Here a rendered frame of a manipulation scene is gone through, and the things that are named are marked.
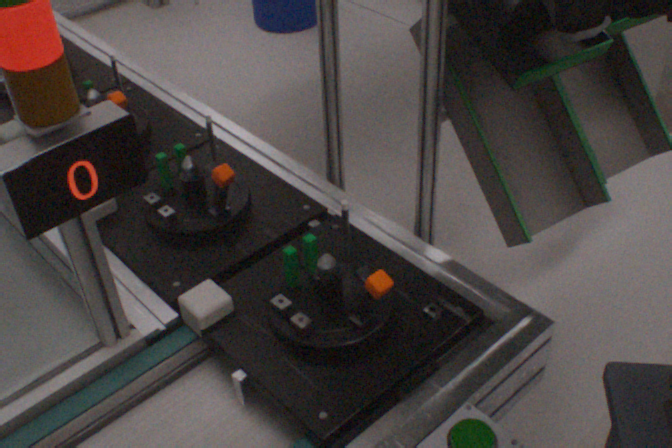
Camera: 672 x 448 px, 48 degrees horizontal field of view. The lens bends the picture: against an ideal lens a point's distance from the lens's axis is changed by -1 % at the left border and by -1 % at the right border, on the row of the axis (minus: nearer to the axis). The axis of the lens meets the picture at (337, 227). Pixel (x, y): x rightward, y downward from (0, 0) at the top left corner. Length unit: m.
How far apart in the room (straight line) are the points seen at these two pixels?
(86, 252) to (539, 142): 0.54
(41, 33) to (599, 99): 0.70
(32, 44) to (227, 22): 1.15
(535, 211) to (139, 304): 0.48
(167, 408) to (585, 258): 0.59
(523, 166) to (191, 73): 0.82
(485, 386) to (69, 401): 0.43
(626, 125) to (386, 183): 0.37
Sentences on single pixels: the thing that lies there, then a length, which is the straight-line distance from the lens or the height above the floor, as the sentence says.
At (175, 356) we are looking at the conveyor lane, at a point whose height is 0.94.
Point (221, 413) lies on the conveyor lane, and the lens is 0.84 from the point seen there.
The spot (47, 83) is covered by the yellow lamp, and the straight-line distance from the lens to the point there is 0.64.
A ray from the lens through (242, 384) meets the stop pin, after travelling 0.80.
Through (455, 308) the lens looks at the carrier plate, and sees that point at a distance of 0.85.
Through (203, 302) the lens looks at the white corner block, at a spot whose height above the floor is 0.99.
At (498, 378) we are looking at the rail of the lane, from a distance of 0.82.
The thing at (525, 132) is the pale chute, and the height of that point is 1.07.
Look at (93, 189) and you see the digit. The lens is 0.69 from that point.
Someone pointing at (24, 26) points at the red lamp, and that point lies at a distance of 0.62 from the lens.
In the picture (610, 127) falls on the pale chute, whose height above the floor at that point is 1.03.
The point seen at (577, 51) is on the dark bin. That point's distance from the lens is 0.86.
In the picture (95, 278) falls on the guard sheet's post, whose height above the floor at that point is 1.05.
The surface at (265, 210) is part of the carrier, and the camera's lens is 0.98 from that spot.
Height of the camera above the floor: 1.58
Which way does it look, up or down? 40 degrees down
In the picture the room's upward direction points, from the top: 3 degrees counter-clockwise
